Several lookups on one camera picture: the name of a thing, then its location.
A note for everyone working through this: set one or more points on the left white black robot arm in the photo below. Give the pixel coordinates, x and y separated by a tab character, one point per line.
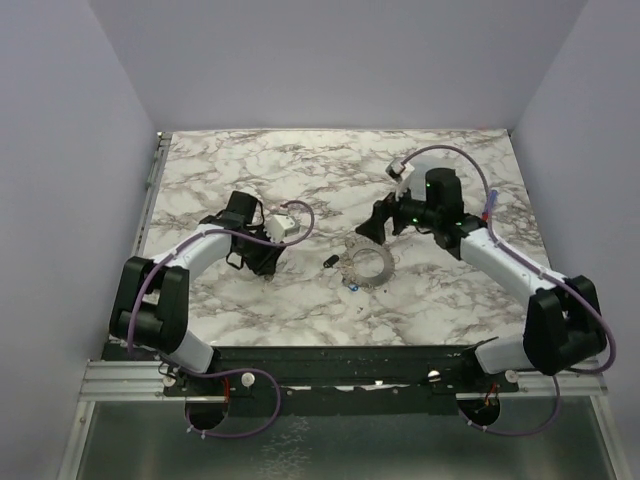
151	307

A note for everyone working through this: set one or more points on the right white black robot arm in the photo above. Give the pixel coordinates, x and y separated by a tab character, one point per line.
561	325

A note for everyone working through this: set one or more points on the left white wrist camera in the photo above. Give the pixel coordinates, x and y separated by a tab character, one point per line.
279	227

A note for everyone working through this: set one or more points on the clear plastic screw box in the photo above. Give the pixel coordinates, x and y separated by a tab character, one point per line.
417	178

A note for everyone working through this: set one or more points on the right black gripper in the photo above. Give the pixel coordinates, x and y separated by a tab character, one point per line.
391	215

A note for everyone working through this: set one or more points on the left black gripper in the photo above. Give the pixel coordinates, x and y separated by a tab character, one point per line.
266	263

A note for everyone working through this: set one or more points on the aluminium rail frame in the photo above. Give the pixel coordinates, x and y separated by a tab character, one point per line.
135	432

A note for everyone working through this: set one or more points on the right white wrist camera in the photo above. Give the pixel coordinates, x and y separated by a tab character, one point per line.
396	170

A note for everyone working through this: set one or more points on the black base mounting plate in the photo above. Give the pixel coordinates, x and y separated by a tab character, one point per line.
340	381

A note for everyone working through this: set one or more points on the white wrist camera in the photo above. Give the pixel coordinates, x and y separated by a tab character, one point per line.
396	170
279	227

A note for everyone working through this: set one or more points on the perforated metal ring disc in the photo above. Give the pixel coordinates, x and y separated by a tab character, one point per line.
366	264

